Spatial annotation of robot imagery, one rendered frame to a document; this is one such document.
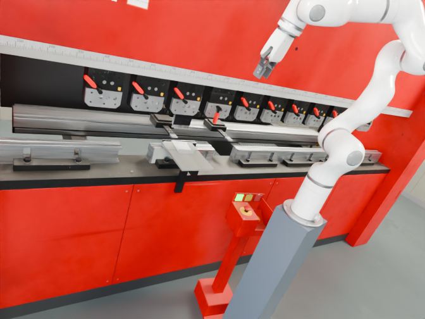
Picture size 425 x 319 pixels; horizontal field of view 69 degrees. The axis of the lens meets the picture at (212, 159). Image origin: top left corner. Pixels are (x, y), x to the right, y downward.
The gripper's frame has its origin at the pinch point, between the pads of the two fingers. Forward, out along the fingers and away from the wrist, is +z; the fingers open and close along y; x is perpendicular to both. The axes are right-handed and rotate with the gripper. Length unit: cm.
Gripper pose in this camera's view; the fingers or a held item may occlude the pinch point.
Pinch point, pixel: (262, 72)
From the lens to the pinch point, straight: 117.1
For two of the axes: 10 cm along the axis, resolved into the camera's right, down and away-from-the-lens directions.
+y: -5.5, 2.2, -8.1
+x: 7.1, 6.4, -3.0
